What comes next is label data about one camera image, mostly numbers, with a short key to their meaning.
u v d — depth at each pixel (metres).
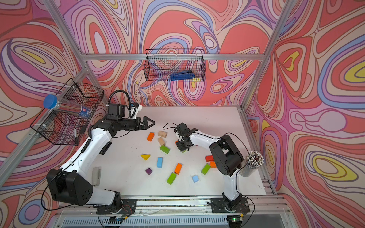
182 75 0.89
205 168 0.86
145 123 0.68
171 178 0.82
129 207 0.73
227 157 0.50
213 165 0.86
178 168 0.86
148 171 0.84
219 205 0.73
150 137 1.00
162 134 1.01
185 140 0.70
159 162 0.90
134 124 0.68
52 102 0.62
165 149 0.95
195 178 0.83
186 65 0.96
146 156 0.90
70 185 0.41
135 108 0.69
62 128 0.73
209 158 0.91
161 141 0.98
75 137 0.72
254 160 0.71
